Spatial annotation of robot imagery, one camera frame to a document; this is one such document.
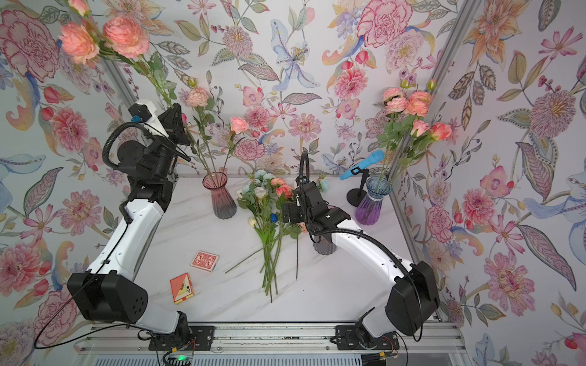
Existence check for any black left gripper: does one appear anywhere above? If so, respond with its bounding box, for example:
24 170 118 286
148 107 190 184

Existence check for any pink flower stem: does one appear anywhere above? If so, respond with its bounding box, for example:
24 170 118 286
60 1 177 107
375 79 410 193
186 77 218 177
395 119 433 171
400 120 453 168
404 79 437 118

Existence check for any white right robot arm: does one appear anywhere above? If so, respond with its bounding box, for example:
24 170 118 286
281 152 440 343

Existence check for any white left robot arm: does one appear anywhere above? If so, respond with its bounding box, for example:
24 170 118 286
67 99 195 349

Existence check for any purple glass vase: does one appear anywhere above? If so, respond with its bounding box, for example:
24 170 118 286
355 176 392 226

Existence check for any pink glass vase back left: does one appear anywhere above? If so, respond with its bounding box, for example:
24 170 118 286
202 172 237 220

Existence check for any artificial flower bunch on table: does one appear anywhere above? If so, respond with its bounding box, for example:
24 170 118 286
237 169 307 298

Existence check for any black microphone stand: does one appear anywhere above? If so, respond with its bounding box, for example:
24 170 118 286
346 168 369 207

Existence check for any blue toy microphone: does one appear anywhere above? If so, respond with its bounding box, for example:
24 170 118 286
340 149 385 181

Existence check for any red playing card box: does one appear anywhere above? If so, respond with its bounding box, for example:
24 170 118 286
190 251 219 272

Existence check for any orange yellow card box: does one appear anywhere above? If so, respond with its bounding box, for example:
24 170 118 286
169 273 194 304

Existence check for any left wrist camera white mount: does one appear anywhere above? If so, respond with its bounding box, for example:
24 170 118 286
128 99 169 137

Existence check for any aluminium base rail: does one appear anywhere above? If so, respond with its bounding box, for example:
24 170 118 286
73 321 472 365

